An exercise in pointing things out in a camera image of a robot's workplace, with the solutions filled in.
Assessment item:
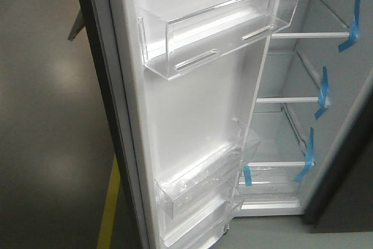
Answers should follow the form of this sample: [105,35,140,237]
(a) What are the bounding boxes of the white fridge door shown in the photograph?
[72,0,307,249]

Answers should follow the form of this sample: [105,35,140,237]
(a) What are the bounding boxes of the glass fridge shelf lower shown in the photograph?
[256,51,323,105]

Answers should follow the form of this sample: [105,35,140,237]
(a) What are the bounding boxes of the glass fridge shelf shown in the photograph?
[256,51,323,105]
[272,0,350,39]

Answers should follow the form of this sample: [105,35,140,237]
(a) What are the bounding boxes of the dark grey fridge body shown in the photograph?
[235,0,372,218]

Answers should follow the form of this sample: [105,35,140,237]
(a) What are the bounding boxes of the glass fridge shelf upper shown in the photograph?
[272,0,350,39]

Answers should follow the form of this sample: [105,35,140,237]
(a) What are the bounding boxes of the upper clear door bin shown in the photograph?
[136,0,299,80]

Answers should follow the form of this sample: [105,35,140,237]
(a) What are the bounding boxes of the clear door bin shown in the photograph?
[136,0,299,80]
[155,118,249,219]
[160,188,243,248]

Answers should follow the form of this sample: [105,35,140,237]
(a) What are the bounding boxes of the middle clear door bin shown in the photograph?
[155,118,249,219]

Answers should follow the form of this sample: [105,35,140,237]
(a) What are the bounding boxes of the blue tape strip left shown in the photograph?
[243,165,252,187]

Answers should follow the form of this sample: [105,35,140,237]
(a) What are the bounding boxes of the blue tape strip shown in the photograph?
[293,127,314,183]
[243,165,252,187]

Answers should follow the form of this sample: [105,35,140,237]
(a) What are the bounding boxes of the clear crisper drawer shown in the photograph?
[238,161,307,203]

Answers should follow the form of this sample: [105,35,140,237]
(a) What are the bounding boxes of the lower clear door bin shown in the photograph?
[160,188,243,248]

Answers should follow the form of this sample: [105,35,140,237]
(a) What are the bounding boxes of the blue tape strip right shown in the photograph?
[293,127,314,183]

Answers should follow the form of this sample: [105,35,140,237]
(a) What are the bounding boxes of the blue tape middle shelf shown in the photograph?
[314,66,330,120]

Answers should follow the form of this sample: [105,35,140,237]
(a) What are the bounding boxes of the blue tape shelf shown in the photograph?
[338,0,361,52]
[314,66,330,120]

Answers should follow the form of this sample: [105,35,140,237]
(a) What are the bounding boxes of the yellow floor tape line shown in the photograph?
[96,0,122,249]

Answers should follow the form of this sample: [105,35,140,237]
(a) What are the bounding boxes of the blue tape upper shelf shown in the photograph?
[338,0,361,52]

